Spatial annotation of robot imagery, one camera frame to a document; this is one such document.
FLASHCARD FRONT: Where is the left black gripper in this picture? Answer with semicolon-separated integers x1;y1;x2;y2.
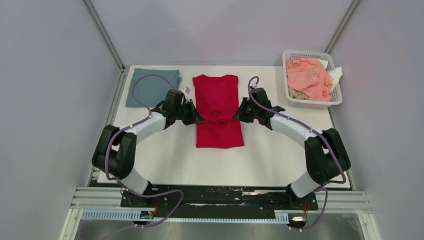
174;99;205;126

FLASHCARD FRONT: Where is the red t shirt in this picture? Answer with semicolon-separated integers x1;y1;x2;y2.
192;74;245;149

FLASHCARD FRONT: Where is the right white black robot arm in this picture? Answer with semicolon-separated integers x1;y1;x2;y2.
233;87;351;209

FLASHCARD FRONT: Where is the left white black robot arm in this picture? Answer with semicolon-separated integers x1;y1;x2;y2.
91;89;204;207

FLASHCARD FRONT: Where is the folded blue grey t shirt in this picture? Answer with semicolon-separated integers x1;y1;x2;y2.
125;68;182;108

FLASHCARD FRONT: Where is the beige t shirt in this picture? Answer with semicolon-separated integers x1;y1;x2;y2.
288;87;309;100

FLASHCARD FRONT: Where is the peach pink t shirt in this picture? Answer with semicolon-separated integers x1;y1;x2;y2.
286;57;332;102

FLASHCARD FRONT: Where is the white plastic laundry basket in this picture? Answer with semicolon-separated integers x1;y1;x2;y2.
282;50;343;109

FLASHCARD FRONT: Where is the white t shirt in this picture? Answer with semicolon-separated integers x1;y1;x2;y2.
318;59;343;92

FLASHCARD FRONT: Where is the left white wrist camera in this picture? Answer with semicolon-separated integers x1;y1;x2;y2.
180;86;191;102

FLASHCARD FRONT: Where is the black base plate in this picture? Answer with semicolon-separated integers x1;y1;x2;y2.
120;184;318;220

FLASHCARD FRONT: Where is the white slotted cable duct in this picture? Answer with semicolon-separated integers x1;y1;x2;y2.
80;209;290;224

